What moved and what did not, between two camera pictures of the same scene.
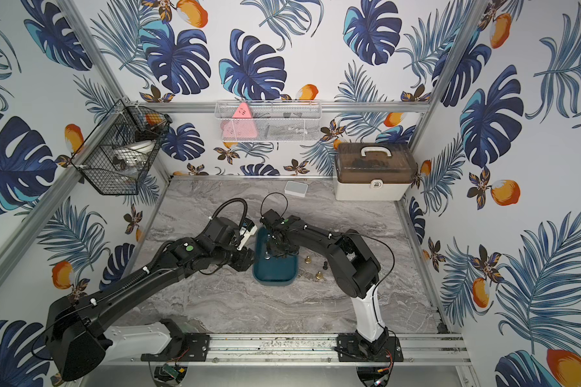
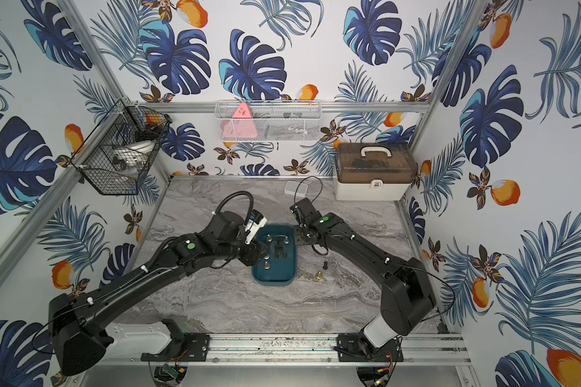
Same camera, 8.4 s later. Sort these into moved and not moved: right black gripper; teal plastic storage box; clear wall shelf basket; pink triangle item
Moved: right black gripper
Not moved: teal plastic storage box; pink triangle item; clear wall shelf basket
